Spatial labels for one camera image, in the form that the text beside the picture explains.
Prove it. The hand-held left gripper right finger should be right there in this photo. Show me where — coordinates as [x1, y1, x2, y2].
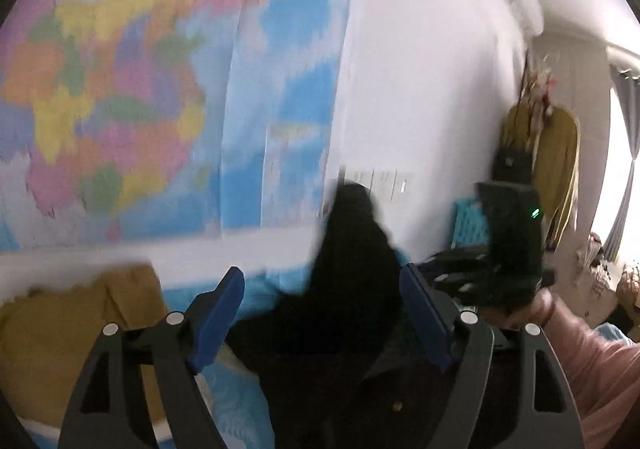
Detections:
[399, 263, 585, 449]

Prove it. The dried flower ornament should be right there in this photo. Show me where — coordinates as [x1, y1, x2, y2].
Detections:
[520, 53, 557, 120]

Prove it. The grey curtain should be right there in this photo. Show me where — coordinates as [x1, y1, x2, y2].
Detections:
[602, 69, 640, 262]

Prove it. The black hanging bag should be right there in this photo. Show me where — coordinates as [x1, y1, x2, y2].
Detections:
[492, 143, 534, 186]

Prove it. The white wall socket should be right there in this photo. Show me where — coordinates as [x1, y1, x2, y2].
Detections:
[372, 170, 399, 200]
[344, 169, 374, 194]

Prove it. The white wall switch plate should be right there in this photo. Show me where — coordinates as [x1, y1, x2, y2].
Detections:
[397, 171, 417, 202]

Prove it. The person's right forearm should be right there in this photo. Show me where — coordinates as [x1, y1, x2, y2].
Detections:
[530, 289, 640, 449]

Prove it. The hanging mustard coat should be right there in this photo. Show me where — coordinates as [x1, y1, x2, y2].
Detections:
[500, 104, 582, 251]

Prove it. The colourful wall map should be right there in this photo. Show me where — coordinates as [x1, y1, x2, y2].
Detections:
[0, 0, 357, 256]

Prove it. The blue plastic basket rack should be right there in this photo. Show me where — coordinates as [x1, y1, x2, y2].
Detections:
[451, 198, 490, 251]

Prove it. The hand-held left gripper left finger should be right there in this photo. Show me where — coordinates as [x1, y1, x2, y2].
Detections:
[57, 266, 246, 449]

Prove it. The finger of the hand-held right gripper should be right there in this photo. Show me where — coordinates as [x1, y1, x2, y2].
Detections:
[420, 246, 493, 276]
[434, 274, 490, 304]

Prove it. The mustard garment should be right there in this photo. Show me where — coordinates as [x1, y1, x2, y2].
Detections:
[0, 264, 201, 436]

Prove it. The black garment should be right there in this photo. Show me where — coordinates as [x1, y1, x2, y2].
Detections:
[227, 181, 501, 449]

